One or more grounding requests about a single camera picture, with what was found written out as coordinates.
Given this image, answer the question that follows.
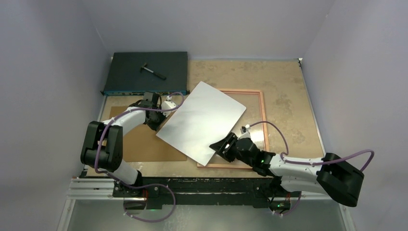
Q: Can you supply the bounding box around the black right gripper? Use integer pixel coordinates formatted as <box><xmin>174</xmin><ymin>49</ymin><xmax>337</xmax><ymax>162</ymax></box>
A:
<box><xmin>210</xmin><ymin>132</ymin><xmax>254</xmax><ymax>167</ymax></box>

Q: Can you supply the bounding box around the brown cardboard backing board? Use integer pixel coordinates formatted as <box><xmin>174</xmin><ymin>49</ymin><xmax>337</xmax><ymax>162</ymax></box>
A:
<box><xmin>123</xmin><ymin>125</ymin><xmax>187</xmax><ymax>162</ymax></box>

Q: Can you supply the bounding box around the blue landscape photo print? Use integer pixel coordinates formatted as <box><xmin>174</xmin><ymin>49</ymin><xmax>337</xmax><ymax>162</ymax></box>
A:
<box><xmin>156</xmin><ymin>81</ymin><xmax>246</xmax><ymax>166</ymax></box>

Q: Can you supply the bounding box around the pink wooden picture frame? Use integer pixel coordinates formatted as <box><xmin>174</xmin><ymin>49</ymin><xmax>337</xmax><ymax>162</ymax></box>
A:
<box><xmin>196</xmin><ymin>89</ymin><xmax>270</xmax><ymax>170</ymax></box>

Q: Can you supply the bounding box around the clear transparent sheet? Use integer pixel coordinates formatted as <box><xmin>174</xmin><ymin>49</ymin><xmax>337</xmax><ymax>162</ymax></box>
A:
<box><xmin>206</xmin><ymin>92</ymin><xmax>269</xmax><ymax>169</ymax></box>

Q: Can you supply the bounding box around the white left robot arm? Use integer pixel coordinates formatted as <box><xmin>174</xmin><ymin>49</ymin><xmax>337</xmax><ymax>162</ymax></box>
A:
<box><xmin>80</xmin><ymin>92</ymin><xmax>175</xmax><ymax>197</ymax></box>

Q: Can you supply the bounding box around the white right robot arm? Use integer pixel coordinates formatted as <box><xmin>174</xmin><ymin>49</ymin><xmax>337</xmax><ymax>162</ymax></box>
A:
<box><xmin>209</xmin><ymin>133</ymin><xmax>364</xmax><ymax>207</ymax></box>

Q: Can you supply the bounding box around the small black hammer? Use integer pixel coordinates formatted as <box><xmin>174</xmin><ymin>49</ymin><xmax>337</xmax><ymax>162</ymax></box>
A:
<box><xmin>140</xmin><ymin>63</ymin><xmax>167</xmax><ymax>80</ymax></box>

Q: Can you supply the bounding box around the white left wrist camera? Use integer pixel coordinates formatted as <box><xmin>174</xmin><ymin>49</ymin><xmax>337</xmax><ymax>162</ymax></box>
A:
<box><xmin>161</xmin><ymin>100</ymin><xmax>177</xmax><ymax>113</ymax></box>

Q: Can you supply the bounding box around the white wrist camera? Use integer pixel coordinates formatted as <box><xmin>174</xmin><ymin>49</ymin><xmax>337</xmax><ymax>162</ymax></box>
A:
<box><xmin>161</xmin><ymin>100</ymin><xmax>177</xmax><ymax>113</ymax></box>
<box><xmin>238</xmin><ymin>124</ymin><xmax>251</xmax><ymax>140</ymax></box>

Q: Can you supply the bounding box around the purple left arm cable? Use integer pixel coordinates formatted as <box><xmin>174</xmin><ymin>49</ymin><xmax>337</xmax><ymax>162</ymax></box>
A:
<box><xmin>94</xmin><ymin>92</ymin><xmax>186</xmax><ymax>223</ymax></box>

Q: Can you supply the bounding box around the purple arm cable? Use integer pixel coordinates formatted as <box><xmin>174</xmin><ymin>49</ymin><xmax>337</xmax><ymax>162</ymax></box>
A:
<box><xmin>94</xmin><ymin>92</ymin><xmax>186</xmax><ymax>223</ymax></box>
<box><xmin>248</xmin><ymin>120</ymin><xmax>375</xmax><ymax>218</ymax></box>

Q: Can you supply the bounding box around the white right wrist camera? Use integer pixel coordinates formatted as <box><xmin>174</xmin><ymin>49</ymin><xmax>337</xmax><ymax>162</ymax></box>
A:
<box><xmin>238</xmin><ymin>124</ymin><xmax>251</xmax><ymax>140</ymax></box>

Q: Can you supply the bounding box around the dark blue network switch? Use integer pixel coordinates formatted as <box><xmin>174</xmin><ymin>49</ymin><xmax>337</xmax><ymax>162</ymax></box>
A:
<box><xmin>101</xmin><ymin>51</ymin><xmax>189</xmax><ymax>96</ymax></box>

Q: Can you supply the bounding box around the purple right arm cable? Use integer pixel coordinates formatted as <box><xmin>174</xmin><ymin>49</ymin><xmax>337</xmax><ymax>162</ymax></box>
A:
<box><xmin>248</xmin><ymin>120</ymin><xmax>375</xmax><ymax>218</ymax></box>

